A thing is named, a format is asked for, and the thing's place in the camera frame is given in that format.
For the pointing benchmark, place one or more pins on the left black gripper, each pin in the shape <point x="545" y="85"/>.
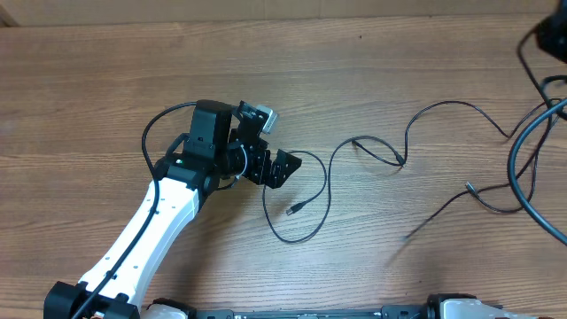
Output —
<point x="275" y="173"/>

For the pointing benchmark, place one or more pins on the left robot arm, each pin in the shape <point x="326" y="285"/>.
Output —
<point x="224" y="141"/>

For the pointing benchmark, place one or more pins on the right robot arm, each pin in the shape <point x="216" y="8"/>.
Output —
<point x="551" y="33"/>

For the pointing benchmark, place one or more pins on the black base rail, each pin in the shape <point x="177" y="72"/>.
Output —
<point x="437" y="306"/>

